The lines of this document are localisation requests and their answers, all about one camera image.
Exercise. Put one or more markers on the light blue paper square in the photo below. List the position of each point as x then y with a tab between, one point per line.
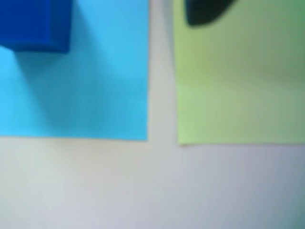
95	83

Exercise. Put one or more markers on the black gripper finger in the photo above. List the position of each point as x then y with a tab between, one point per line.
202	10

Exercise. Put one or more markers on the green paper square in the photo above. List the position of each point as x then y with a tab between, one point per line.
238	83

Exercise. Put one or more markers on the small blue cube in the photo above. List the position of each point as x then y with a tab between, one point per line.
35	23

